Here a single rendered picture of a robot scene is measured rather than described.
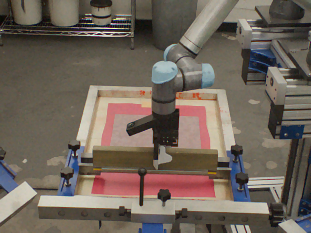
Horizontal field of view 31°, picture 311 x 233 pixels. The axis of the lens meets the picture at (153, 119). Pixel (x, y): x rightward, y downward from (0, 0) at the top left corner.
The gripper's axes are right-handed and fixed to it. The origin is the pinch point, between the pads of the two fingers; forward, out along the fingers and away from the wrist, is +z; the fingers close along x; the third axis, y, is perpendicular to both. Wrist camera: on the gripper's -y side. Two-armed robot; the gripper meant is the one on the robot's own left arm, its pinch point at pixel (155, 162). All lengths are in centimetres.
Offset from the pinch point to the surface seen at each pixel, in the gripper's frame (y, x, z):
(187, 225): 18, 87, 105
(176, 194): 7.5, -4.2, 9.8
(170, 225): 9, 86, 105
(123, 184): -10.6, 0.3, 9.7
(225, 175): 23.7, 1.7, 5.8
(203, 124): 18.7, 40.6, 9.8
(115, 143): -15.2, 24.6, 9.7
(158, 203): 1.5, -24.0, -2.5
